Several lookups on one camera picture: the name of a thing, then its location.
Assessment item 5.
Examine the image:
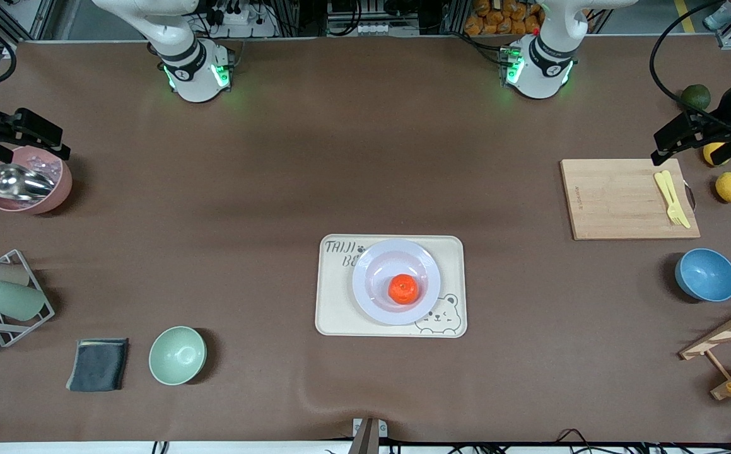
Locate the orange mandarin fruit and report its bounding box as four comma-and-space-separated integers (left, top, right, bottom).
388, 274, 420, 305

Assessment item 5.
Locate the white round plate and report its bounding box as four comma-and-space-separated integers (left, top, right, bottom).
352, 238, 442, 326

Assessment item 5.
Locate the yellow plastic fork and knife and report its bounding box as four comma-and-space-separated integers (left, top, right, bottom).
654, 172, 691, 229

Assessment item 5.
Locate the dark green lime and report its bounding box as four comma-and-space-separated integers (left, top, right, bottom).
682, 84, 712, 112

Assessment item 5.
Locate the pink bowl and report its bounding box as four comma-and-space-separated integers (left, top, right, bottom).
0, 144, 73, 215

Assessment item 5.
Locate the silver metal scoop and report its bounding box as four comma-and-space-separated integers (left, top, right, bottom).
0, 163, 56, 202

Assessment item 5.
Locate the yellow plastic fork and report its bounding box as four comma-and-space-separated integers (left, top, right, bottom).
662, 170, 686, 226

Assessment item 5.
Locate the wooden cutting board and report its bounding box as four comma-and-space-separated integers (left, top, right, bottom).
559, 158, 701, 242

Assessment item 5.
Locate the blue bowl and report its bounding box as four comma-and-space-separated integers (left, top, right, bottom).
675, 248, 731, 303

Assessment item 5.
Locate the mint green cup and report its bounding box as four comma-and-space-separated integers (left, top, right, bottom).
0, 279, 46, 321

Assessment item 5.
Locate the wooden mug rack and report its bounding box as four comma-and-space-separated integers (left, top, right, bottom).
679, 296, 731, 401

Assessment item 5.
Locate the pile of orange fruits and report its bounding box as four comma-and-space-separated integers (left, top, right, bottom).
464, 0, 546, 36

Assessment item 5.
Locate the dark grey folded cloth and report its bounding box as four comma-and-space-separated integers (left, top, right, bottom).
66, 338, 129, 392

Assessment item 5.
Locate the white power strip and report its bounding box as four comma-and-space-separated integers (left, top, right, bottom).
204, 0, 278, 38

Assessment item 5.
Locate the light green bowl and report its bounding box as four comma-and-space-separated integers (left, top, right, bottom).
148, 325, 207, 386

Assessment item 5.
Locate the cream tray with bear print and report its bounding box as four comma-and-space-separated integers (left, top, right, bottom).
315, 235, 468, 339

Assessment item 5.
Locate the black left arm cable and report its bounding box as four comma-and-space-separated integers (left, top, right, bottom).
649, 0, 728, 120

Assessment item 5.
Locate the grey wire cup rack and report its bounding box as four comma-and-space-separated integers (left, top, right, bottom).
0, 249, 56, 347

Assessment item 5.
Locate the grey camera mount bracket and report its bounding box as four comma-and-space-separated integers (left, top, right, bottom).
348, 417, 389, 454

